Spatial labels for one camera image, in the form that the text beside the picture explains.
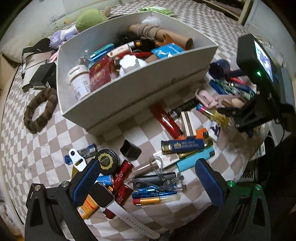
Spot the light blue lighter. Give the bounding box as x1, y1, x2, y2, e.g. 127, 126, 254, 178
177, 148, 216, 172

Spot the pink fluffy pillow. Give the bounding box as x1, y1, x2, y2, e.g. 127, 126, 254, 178
1, 34, 26, 63

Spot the beige cord bundle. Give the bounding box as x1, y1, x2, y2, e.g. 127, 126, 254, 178
138, 23, 160, 40

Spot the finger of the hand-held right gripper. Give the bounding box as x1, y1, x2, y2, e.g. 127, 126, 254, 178
218, 101, 253, 118

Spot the white sun visor cap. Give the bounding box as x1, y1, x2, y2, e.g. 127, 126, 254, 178
21, 38, 55, 92

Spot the purple plush toy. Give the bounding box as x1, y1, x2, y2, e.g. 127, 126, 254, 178
49, 25, 78, 49

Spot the orange wooden bracket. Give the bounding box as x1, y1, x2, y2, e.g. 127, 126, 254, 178
155, 33, 176, 48

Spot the orange lighter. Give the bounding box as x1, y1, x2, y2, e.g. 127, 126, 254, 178
196, 128, 210, 140

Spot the navy blue cup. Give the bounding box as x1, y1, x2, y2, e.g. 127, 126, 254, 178
209, 60, 232, 79

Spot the long red tube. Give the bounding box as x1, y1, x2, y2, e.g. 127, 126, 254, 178
150, 104, 183, 140

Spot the blue clear lighter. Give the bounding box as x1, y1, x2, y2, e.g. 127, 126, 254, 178
64, 143, 98, 165

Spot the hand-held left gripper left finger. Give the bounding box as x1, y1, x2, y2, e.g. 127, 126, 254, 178
24, 159, 101, 241

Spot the small wooden comb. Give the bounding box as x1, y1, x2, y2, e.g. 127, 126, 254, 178
222, 96, 246, 109

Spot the small white card box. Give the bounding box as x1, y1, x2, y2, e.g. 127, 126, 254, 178
152, 151, 180, 167

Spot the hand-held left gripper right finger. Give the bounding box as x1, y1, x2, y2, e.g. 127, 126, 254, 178
195, 159, 271, 241

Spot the green wet wipes pack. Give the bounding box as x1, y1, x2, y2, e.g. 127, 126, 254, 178
138, 6, 176, 17

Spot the red cigarette pack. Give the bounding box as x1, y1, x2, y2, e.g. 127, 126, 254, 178
89, 57, 114, 92

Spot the blue patterned packet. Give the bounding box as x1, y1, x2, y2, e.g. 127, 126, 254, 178
209, 80, 255, 100

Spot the black gift box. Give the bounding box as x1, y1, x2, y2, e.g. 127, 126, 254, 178
30, 62, 57, 90

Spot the white harmonica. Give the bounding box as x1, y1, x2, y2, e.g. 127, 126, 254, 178
180, 111, 197, 138

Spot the clear plastic clip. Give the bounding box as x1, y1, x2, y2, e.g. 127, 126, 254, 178
129, 156, 187, 193

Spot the brown fur headband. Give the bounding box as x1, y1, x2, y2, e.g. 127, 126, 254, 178
23, 88, 58, 134

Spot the orange cream tube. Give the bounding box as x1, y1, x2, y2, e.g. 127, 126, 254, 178
77, 194, 99, 219

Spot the checkered bed sheet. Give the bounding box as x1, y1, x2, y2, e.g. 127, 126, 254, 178
0, 5, 273, 241

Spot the small brown tube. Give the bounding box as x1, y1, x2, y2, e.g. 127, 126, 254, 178
132, 163, 154, 177

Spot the black round tin gold print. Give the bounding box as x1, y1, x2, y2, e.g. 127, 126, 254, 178
95, 149, 121, 176

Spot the small blue can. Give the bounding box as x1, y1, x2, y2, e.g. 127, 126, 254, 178
96, 175, 114, 186

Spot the white scalloped lid jar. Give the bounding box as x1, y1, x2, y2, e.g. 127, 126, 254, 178
119, 54, 147, 77

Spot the white pill bottle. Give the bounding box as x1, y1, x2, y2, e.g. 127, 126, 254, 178
67, 65, 91, 101

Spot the white cigarette box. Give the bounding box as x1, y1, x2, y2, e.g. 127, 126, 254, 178
107, 44, 132, 57

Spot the small black cap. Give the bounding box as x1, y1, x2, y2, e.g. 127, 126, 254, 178
120, 139, 142, 160

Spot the green plush toy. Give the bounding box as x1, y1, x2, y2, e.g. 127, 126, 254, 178
75, 9, 109, 33

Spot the long black lighter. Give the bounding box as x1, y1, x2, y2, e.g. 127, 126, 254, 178
133, 172, 177, 189

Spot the black hair wig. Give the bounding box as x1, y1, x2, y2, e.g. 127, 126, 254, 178
114, 30, 158, 50

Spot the blue tissue packet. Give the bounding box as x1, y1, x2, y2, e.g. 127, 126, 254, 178
150, 43, 187, 61

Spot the cardboard tube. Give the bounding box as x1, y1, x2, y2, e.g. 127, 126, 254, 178
129, 23, 194, 50

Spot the grey storage box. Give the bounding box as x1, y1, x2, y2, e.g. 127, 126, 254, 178
56, 11, 219, 136

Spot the white smart watch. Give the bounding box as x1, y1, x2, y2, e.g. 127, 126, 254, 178
68, 148, 160, 240

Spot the gold clear lighter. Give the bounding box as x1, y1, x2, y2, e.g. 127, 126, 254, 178
133, 193, 181, 207

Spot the slim gold lighter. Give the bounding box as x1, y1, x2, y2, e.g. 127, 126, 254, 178
179, 141, 214, 160

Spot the yellow glitter lighter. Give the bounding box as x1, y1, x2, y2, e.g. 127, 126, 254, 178
196, 104, 229, 128

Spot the blue pen case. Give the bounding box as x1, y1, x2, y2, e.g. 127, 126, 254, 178
132, 190, 177, 199

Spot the white cotton ball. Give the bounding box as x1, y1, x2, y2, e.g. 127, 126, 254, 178
141, 15, 161, 27

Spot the printed paper bag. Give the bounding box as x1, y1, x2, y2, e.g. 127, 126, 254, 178
240, 139, 266, 186

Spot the white blue packet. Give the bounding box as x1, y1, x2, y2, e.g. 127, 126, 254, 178
209, 121, 222, 142

